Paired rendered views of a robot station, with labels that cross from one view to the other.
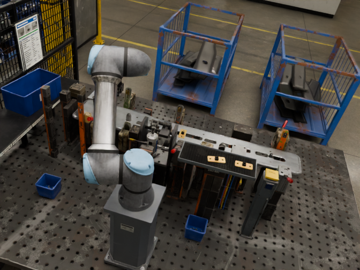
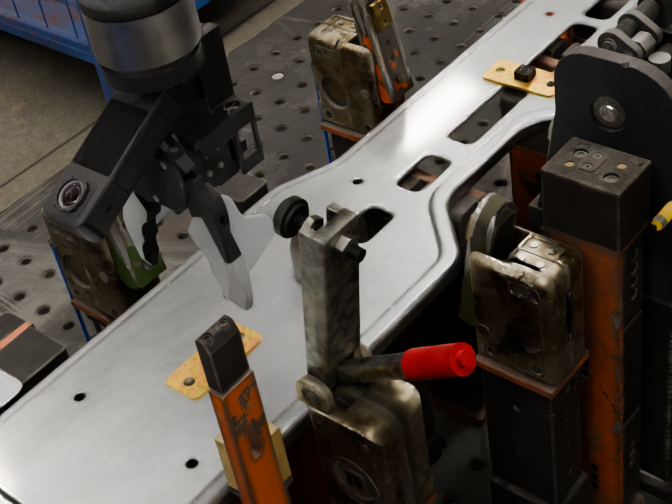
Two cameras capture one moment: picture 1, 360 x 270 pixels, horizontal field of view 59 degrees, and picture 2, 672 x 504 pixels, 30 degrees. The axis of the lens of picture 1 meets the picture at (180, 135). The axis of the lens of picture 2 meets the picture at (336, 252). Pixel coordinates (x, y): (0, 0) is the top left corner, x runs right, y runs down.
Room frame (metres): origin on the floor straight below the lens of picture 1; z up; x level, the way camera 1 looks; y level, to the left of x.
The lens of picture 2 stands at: (1.02, 0.96, 1.71)
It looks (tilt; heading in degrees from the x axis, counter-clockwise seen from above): 40 degrees down; 309
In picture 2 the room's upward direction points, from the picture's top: 11 degrees counter-clockwise
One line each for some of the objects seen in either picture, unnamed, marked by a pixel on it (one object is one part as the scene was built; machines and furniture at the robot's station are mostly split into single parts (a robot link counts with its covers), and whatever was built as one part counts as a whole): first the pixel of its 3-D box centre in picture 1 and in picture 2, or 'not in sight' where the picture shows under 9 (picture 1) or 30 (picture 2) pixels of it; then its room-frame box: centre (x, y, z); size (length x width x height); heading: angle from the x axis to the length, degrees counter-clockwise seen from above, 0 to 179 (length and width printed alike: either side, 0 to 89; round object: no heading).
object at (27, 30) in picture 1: (28, 42); not in sight; (1.75, 0.98, 1.30); 0.23 x 0.02 x 0.31; 173
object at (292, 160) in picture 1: (186, 134); (530, 71); (1.52, -0.03, 1.00); 1.38 x 0.22 x 0.02; 83
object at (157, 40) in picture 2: not in sight; (139, 22); (1.58, 0.42, 1.30); 0.08 x 0.08 x 0.05
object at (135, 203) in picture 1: (136, 189); not in sight; (0.89, 0.14, 1.15); 0.15 x 0.15 x 0.10
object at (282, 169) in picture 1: (274, 193); not in sight; (1.28, -0.58, 0.88); 0.11 x 0.10 x 0.36; 173
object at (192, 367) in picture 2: not in sight; (213, 356); (1.58, 0.45, 1.01); 0.08 x 0.04 x 0.01; 83
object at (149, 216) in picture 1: (133, 225); not in sight; (0.89, 0.14, 0.90); 0.21 x 0.21 x 0.40; 81
